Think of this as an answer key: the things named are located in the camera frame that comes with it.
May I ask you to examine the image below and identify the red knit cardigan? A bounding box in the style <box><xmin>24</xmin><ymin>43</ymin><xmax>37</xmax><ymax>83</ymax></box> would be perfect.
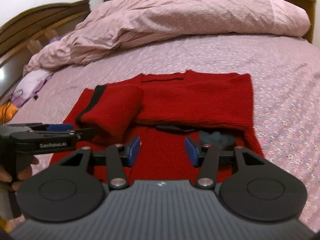
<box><xmin>65</xmin><ymin>70</ymin><xmax>262</xmax><ymax>182</ymax></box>

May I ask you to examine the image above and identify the left hand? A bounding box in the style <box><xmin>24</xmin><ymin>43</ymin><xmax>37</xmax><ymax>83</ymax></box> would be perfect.
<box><xmin>0</xmin><ymin>154</ymin><xmax>40</xmax><ymax>193</ymax></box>

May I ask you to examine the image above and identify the orange object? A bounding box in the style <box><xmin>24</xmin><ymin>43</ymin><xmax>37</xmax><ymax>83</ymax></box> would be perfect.
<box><xmin>0</xmin><ymin>102</ymin><xmax>18</xmax><ymax>125</ymax></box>

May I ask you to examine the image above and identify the lilac pillow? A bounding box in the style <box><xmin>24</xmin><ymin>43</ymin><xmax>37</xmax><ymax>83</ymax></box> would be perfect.
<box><xmin>11</xmin><ymin>69</ymin><xmax>53</xmax><ymax>108</ymax></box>

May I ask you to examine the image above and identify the wooden headboard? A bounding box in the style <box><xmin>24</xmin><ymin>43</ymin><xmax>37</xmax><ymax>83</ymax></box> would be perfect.
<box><xmin>1</xmin><ymin>0</ymin><xmax>91</xmax><ymax>103</ymax></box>

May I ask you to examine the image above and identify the pink floral bed sheet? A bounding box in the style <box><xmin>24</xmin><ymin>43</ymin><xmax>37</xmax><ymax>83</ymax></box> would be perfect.
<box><xmin>12</xmin><ymin>34</ymin><xmax>319</xmax><ymax>231</ymax></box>

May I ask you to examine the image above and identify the pink floral duvet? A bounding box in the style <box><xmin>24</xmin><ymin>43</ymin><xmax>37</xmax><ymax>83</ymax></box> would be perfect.
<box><xmin>23</xmin><ymin>0</ymin><xmax>311</xmax><ymax>74</ymax></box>

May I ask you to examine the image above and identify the black cable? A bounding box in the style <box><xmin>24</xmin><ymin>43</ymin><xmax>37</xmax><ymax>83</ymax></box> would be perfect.
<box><xmin>1</xmin><ymin>89</ymin><xmax>25</xmax><ymax>124</ymax></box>

